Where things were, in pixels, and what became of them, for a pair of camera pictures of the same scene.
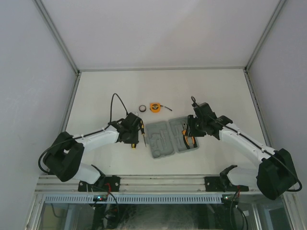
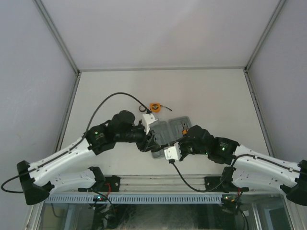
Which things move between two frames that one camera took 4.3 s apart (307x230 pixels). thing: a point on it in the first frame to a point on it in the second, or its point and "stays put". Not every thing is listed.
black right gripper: x=191 y=119 to x=180 y=142
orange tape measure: x=155 y=107 stays put
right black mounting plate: x=214 y=184 stays put
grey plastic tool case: x=166 y=138 stays put
